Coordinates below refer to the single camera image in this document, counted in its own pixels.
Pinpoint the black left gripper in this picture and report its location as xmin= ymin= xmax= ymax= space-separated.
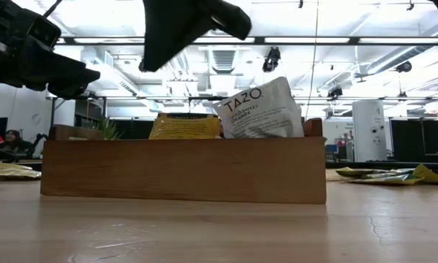
xmin=0 ymin=0 xmax=102 ymax=101

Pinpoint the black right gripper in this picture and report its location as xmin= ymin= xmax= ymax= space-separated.
xmin=137 ymin=0 xmax=252 ymax=73

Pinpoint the white orange Tazo tea packet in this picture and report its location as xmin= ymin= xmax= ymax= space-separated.
xmin=213 ymin=75 xmax=306 ymax=140

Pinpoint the small potted succulent plant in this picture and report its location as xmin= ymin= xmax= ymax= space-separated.
xmin=94 ymin=117 xmax=123 ymax=141

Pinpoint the person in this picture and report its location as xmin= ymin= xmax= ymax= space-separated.
xmin=0 ymin=129 xmax=35 ymax=154

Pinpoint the black horizontal crossbar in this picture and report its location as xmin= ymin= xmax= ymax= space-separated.
xmin=56 ymin=35 xmax=438 ymax=47

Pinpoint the wooden three-compartment tray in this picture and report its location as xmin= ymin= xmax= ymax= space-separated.
xmin=39 ymin=117 xmax=328 ymax=205

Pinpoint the white pillar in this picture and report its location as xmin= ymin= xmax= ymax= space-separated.
xmin=352 ymin=100 xmax=388 ymax=163

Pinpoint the pile of packets right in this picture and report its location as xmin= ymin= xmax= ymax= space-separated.
xmin=335 ymin=166 xmax=415 ymax=179

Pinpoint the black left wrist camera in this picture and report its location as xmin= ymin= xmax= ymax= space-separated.
xmin=27 ymin=16 xmax=62 ymax=48

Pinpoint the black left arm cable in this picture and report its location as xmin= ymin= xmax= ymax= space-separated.
xmin=42 ymin=0 xmax=63 ymax=18

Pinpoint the black background scaffold rail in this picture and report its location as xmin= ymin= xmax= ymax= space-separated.
xmin=45 ymin=94 xmax=438 ymax=124

